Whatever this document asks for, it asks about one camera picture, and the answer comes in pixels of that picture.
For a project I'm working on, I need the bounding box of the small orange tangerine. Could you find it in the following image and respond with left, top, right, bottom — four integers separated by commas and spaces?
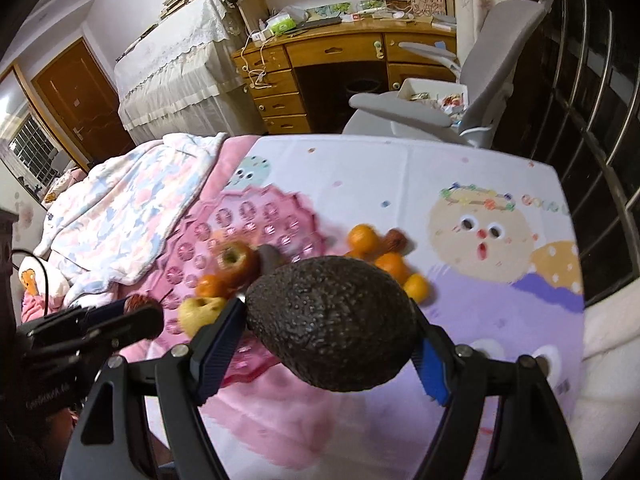
404, 273, 431, 304

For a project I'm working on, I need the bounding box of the orange tangerine in tray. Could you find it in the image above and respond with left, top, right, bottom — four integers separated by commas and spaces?
195, 274, 233, 299

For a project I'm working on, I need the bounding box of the grey office chair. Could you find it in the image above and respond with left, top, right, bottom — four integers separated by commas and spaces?
343, 0, 553, 148

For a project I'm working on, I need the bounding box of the brown wooden door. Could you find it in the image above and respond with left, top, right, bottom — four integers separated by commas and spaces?
32, 39, 134, 166

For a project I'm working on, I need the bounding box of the brown red passion fruit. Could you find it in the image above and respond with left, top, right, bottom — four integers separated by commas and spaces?
382, 229, 408, 254

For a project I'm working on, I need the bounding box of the dark green avocado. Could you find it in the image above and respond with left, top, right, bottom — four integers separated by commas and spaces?
245, 256, 418, 392

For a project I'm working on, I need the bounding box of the pastel patterned quilt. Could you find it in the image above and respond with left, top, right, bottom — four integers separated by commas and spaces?
34, 132, 229, 285

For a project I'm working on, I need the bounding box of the wooden desk with drawers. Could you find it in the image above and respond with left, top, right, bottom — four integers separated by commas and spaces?
232, 20, 457, 134

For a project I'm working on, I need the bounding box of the pink plastic fruit tray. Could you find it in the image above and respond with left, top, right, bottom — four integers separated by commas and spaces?
158, 185, 329, 387

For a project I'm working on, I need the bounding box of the yellow green apple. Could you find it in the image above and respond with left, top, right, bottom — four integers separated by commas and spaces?
178, 297, 228, 338

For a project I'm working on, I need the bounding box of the white lace covered cabinet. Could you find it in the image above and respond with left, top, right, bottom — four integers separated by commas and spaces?
114, 0, 266, 144

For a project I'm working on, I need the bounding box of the white tray on chair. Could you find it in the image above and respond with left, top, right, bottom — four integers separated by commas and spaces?
398, 78, 469, 122

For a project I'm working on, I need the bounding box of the red apple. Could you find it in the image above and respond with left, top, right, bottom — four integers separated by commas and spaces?
216, 242, 260, 289

